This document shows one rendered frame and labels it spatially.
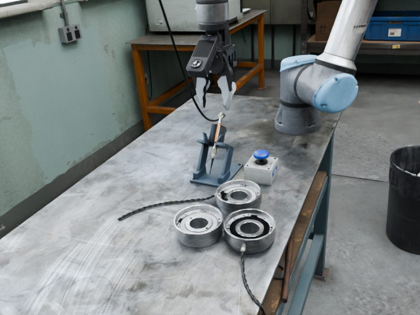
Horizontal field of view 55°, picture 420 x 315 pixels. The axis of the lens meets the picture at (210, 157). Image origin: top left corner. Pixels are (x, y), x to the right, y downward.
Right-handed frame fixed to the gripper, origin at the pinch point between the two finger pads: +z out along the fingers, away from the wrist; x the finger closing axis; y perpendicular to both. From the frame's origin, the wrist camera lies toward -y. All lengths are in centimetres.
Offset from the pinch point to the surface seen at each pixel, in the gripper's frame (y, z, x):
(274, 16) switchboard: 352, 36, 100
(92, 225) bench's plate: -32.8, 19.0, 16.4
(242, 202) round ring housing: -18.1, 14.5, -14.7
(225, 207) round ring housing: -19.1, 16.1, -11.2
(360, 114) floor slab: 253, 99, -10
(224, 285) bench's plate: -38.3, 18.5, -19.4
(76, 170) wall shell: 83, 93, 151
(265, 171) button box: -3.2, 14.6, -15.0
